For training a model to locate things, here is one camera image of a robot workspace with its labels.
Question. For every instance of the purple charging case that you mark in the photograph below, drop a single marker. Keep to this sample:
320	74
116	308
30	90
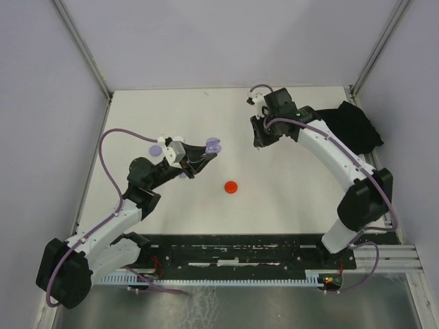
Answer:
213	146
155	150

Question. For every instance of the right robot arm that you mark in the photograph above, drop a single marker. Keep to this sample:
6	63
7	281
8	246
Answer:
368	191

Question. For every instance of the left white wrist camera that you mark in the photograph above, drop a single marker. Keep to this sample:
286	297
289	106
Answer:
173	151

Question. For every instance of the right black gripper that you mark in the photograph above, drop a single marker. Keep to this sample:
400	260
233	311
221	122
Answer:
260	140

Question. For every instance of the right aluminium frame post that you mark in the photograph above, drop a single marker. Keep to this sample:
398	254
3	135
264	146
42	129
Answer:
396	16

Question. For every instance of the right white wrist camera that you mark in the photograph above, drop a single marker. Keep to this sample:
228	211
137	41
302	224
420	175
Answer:
255	99

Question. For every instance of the aluminium frame post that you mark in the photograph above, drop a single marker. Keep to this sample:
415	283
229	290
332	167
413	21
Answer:
396	16
67	20

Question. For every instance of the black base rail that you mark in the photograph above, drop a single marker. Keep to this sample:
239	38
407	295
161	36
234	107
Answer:
238	256

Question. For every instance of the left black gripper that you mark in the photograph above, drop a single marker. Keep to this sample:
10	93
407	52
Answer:
194	161

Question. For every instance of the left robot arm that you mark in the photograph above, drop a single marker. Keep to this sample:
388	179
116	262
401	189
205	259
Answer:
70	268

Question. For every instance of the black cloth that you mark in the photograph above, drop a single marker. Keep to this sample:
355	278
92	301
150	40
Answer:
350	124

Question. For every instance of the red earbud charging case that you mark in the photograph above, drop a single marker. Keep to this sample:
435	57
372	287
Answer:
231	187

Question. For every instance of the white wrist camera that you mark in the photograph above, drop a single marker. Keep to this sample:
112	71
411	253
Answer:
173	151
255	99

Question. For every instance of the left aluminium frame post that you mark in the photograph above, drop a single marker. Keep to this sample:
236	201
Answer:
67	20

